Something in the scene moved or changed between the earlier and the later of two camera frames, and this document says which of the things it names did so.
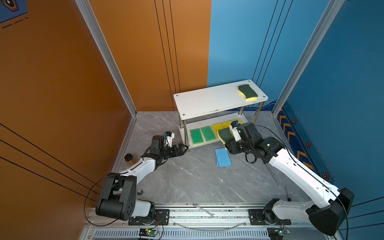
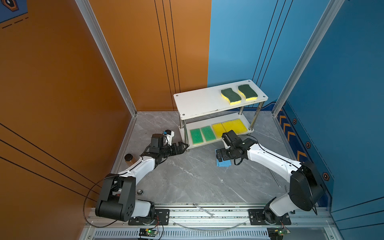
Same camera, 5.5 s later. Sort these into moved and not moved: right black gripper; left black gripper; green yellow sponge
Moved: right black gripper
Not moved: left black gripper; green yellow sponge
